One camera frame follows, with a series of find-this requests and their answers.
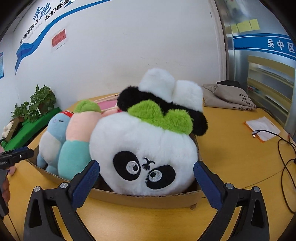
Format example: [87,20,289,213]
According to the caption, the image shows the black cable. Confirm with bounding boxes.
[251,129,296,215]

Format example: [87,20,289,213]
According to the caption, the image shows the brown cardboard box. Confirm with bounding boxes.
[28,130,203,209]

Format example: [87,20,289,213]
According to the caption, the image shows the yellow sticky notes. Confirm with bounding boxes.
[231,19,260,33]

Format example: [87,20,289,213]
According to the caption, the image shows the green planter stand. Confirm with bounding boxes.
[1,108,61,151]

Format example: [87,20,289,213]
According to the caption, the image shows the red wall notice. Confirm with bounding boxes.
[51,28,68,51]

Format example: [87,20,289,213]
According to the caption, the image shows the peach teal plush toy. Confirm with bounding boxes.
[58,99,119,180]

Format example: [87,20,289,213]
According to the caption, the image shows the grey folded cloth bag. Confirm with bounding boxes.
[202,80,257,111]

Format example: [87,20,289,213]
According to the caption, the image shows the person hand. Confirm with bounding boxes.
[1,165,16,204]

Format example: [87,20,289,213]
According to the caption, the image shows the panda plush toy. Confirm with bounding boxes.
[89,68,208,196]

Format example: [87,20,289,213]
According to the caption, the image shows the light blue plush toy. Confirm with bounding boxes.
[37,111,73,176]

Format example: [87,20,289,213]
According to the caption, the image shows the green potted plant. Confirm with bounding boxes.
[11,84,57,123]

